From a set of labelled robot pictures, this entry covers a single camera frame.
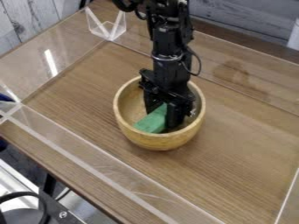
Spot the brown wooden bowl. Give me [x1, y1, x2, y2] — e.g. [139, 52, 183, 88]
[113, 77, 207, 151]

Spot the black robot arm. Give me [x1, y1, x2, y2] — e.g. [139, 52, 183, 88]
[112, 0, 196, 129]

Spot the black cable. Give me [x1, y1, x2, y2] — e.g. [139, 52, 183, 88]
[0, 191, 51, 224]

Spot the white object at right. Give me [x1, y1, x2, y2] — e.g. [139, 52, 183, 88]
[287, 18, 299, 51]

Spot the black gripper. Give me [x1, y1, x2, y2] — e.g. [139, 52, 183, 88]
[139, 55, 195, 132]

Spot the clear acrylic enclosure wall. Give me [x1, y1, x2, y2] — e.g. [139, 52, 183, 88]
[0, 1, 299, 224]

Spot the green rectangular block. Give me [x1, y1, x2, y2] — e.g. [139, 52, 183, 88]
[133, 104, 167, 134]

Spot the blue object at edge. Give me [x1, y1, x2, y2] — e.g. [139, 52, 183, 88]
[0, 93, 14, 102]

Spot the black table leg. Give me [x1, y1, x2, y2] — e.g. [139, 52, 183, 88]
[43, 174, 57, 197]

